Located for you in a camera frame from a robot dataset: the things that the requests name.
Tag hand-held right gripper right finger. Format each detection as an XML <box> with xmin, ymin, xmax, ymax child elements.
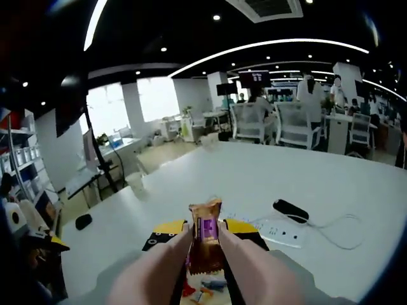
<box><xmin>222</xmin><ymin>217</ymin><xmax>319</xmax><ymax>305</ymax></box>

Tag cream hexagonal container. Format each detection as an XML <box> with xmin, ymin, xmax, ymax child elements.
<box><xmin>179</xmin><ymin>271</ymin><xmax>235</xmax><ymax>305</ymax></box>

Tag black computer mouse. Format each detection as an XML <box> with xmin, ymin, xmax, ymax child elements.
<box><xmin>75</xmin><ymin>213</ymin><xmax>93</xmax><ymax>231</ymax></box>

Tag ceiling air conditioner vent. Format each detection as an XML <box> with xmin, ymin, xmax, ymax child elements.
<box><xmin>225</xmin><ymin>0</ymin><xmax>305</xmax><ymax>24</ymax></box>

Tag white storage shelf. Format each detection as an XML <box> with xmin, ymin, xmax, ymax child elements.
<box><xmin>0</xmin><ymin>109</ymin><xmax>61</xmax><ymax>207</ymax></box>

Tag long ceiling light strip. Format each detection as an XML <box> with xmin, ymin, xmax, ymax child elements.
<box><xmin>167</xmin><ymin>38</ymin><xmax>370</xmax><ymax>78</ymax></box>
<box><xmin>83</xmin><ymin>0</ymin><xmax>109</xmax><ymax>51</ymax></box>

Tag brown purple-label food bar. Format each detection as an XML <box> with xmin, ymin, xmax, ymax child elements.
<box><xmin>184</xmin><ymin>198</ymin><xmax>225</xmax><ymax>276</ymax></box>

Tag white mesh office chair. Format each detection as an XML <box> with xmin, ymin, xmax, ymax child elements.
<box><xmin>189</xmin><ymin>109</ymin><xmax>207</xmax><ymax>137</ymax></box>
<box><xmin>275</xmin><ymin>101</ymin><xmax>322</xmax><ymax>150</ymax></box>
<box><xmin>348</xmin><ymin>113</ymin><xmax>376</xmax><ymax>150</ymax></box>
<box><xmin>230</xmin><ymin>103</ymin><xmax>271</xmax><ymax>144</ymax></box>

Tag printed white paper cup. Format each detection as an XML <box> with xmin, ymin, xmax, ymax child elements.
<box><xmin>127</xmin><ymin>173</ymin><xmax>149</xmax><ymax>200</ymax></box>

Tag clear food packet dark contents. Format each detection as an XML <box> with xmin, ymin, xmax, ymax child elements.
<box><xmin>202</xmin><ymin>276</ymin><xmax>226</xmax><ymax>288</ymax></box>

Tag computer monitor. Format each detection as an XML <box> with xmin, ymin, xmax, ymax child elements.
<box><xmin>83</xmin><ymin>130</ymin><xmax>99</xmax><ymax>172</ymax></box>

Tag hanging dark display screen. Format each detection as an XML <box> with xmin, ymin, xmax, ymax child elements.
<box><xmin>238</xmin><ymin>70</ymin><xmax>270</xmax><ymax>89</ymax></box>

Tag white power strip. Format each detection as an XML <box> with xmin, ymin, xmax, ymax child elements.
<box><xmin>254</xmin><ymin>219</ymin><xmax>308</xmax><ymax>249</ymax></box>

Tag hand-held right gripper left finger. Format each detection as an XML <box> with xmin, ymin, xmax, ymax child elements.
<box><xmin>95</xmin><ymin>218</ymin><xmax>189</xmax><ymax>305</ymax></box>

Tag desk with black legs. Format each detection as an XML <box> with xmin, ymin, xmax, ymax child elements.
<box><xmin>65</xmin><ymin>168</ymin><xmax>106</xmax><ymax>209</ymax></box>

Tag white adapter cable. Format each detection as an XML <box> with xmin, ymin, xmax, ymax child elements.
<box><xmin>305</xmin><ymin>214</ymin><xmax>365</xmax><ymax>250</ymax></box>

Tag black panel on tripod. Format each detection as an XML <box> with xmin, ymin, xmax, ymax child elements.
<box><xmin>55</xmin><ymin>74</ymin><xmax>120</xmax><ymax>194</ymax></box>

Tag black screen on stand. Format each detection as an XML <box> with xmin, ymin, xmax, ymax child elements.
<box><xmin>216</xmin><ymin>83</ymin><xmax>238</xmax><ymax>140</ymax></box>

